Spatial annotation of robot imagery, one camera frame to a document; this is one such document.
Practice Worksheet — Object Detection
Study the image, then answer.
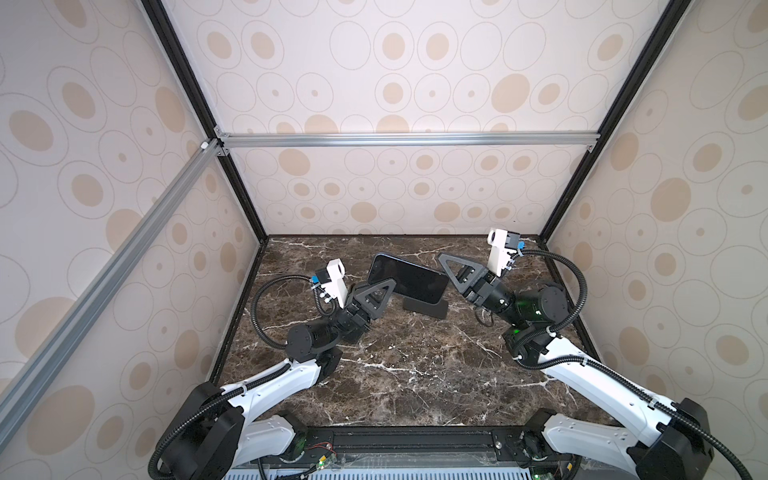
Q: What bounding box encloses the black corner frame post left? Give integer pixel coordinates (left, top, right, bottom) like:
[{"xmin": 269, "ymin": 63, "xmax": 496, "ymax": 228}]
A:
[{"xmin": 140, "ymin": 0, "xmax": 269, "ymax": 243}]

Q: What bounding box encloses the silver aluminium rail left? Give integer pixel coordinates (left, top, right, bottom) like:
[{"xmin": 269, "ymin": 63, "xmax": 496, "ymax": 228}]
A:
[{"xmin": 1, "ymin": 138, "xmax": 223, "ymax": 449}]

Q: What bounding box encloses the silver aluminium rail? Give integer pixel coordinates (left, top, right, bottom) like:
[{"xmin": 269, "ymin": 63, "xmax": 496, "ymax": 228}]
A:
[
  {"xmin": 1, "ymin": 138, "xmax": 223, "ymax": 449},
  {"xmin": 221, "ymin": 131, "xmax": 600, "ymax": 149}
]

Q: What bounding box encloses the black phone case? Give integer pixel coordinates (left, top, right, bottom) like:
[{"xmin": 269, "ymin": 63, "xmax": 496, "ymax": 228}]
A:
[{"xmin": 403, "ymin": 297, "xmax": 449, "ymax": 320}]

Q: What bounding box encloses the black smartphone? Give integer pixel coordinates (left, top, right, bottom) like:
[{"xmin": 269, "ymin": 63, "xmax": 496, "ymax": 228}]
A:
[{"xmin": 367, "ymin": 253, "xmax": 449, "ymax": 304}]

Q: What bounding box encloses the black corner frame post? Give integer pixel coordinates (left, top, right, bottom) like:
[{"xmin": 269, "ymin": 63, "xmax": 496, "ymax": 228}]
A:
[
  {"xmin": 539, "ymin": 0, "xmax": 693, "ymax": 247},
  {"xmin": 140, "ymin": 0, "xmax": 269, "ymax": 243}
]

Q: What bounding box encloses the silver aluminium rail back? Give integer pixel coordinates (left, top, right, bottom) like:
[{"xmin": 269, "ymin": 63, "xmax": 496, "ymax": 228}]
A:
[{"xmin": 221, "ymin": 131, "xmax": 600, "ymax": 149}]

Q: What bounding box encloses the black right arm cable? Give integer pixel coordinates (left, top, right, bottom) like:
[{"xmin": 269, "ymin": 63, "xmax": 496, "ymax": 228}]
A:
[{"xmin": 509, "ymin": 248, "xmax": 738, "ymax": 480}]

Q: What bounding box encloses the black corner frame post right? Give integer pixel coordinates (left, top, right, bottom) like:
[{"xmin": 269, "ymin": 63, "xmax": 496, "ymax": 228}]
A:
[{"xmin": 539, "ymin": 0, "xmax": 693, "ymax": 247}]

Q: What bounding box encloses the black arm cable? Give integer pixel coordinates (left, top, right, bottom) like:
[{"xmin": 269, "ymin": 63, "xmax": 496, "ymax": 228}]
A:
[
  {"xmin": 509, "ymin": 248, "xmax": 738, "ymax": 480},
  {"xmin": 147, "ymin": 274, "xmax": 337, "ymax": 480}
]

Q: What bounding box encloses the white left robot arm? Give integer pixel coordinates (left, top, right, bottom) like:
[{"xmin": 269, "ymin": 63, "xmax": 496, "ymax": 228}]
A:
[{"xmin": 147, "ymin": 279, "xmax": 396, "ymax": 479}]

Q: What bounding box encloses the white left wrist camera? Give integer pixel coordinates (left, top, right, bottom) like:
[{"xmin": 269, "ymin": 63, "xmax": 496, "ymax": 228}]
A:
[{"xmin": 310, "ymin": 259, "xmax": 348, "ymax": 308}]

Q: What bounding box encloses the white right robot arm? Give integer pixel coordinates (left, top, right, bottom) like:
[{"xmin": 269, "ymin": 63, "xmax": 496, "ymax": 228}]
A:
[{"xmin": 438, "ymin": 253, "xmax": 715, "ymax": 479}]

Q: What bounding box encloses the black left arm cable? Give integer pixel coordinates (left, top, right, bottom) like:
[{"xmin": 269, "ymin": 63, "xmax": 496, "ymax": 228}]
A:
[{"xmin": 147, "ymin": 274, "xmax": 337, "ymax": 480}]

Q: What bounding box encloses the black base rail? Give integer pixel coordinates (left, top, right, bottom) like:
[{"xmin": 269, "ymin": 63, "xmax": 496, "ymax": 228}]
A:
[{"xmin": 250, "ymin": 426, "xmax": 581, "ymax": 479}]

